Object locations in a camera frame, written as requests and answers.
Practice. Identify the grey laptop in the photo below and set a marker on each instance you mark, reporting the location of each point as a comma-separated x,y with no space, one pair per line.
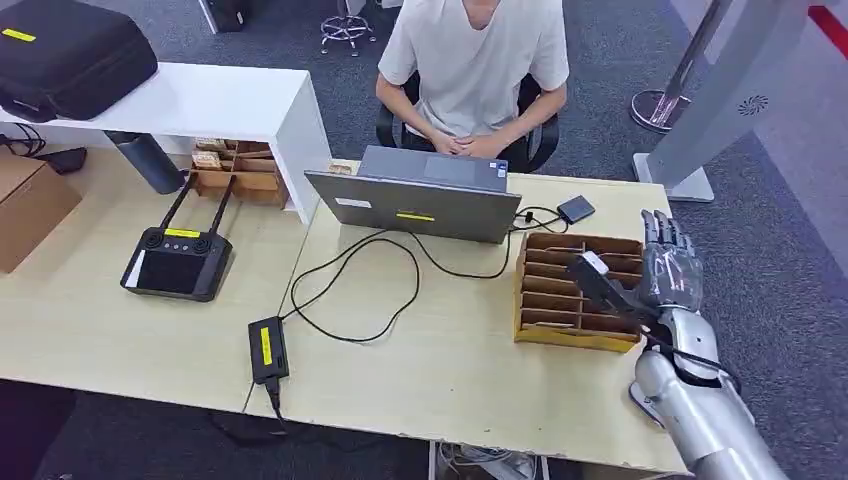
414,206

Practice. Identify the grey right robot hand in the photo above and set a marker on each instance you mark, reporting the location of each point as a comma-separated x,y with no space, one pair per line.
672,272

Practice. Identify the black office chair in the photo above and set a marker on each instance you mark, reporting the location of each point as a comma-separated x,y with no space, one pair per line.
543,139

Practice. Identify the black cabinet with white frame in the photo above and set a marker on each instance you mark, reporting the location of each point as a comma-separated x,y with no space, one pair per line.
228,13

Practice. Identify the brown cardboard box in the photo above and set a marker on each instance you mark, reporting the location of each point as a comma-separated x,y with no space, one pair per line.
30,208

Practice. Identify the chrome stanchion post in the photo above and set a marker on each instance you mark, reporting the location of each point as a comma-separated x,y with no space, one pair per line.
656,109

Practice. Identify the person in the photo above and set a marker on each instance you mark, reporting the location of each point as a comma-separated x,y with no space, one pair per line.
474,66

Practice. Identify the black pouch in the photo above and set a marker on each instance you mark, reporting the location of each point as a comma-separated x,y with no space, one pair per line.
63,161

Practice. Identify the wooden box with card stacks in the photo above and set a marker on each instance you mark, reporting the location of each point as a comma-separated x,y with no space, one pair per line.
255,183

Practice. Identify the black carrying case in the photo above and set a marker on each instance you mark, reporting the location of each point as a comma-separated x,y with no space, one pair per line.
69,60

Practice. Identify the black remote controller with antennas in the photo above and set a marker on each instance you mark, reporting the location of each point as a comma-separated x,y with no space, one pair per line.
175,268

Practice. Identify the chrome stool base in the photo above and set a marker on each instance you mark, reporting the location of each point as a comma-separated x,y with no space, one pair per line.
346,30

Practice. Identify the small black drive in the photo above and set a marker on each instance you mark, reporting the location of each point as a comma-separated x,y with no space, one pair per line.
576,209

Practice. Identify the slotted wooden card box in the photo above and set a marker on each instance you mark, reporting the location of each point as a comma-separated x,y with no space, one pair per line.
550,291

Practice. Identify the white desk riser shelf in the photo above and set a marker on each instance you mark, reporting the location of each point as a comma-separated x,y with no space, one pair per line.
202,98

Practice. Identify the small card stack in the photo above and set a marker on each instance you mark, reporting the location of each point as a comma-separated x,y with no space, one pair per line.
340,169

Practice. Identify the dark grey cylinder bottle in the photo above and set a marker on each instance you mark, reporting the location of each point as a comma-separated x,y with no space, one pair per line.
149,162

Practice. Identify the black power adapter yellow label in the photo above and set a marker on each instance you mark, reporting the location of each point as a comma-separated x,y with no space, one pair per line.
268,348

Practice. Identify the grey kiosk stand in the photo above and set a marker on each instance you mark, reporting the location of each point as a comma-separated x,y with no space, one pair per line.
719,112

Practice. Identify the person's left hand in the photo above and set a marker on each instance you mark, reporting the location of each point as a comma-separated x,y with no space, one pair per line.
485,146

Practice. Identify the person's right hand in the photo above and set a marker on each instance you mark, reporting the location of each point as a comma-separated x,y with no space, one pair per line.
447,143

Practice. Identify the red barrier belt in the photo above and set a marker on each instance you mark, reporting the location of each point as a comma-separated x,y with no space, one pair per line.
831,23

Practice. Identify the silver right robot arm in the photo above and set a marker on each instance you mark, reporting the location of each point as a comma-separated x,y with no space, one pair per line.
696,411

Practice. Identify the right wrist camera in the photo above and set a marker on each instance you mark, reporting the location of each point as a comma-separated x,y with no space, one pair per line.
599,281

